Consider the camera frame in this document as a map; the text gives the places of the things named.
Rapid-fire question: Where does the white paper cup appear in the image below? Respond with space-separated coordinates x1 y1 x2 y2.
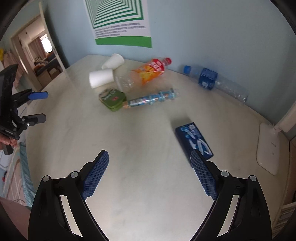
89 69 114 89
101 53 125 70

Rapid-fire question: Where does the dark blue gum box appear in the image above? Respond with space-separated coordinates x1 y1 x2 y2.
175 123 214 163

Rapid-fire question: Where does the crushed blue label bottle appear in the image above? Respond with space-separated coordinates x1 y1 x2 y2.
122 88 180 108

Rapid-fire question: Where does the person left hand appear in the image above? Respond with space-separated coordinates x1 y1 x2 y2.
0 133 17 150

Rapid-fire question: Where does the open doorway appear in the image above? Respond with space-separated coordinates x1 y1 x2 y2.
10 1 67 90

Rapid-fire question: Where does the green tin box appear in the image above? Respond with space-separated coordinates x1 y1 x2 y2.
99 88 126 111

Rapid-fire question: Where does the orange drink plastic bottle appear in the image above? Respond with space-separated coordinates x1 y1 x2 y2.
115 57 171 92

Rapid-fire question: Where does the blue label water bottle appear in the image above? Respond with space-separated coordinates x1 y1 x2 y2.
183 65 249 103

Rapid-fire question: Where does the green white wall poster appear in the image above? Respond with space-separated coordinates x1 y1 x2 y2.
84 0 152 48

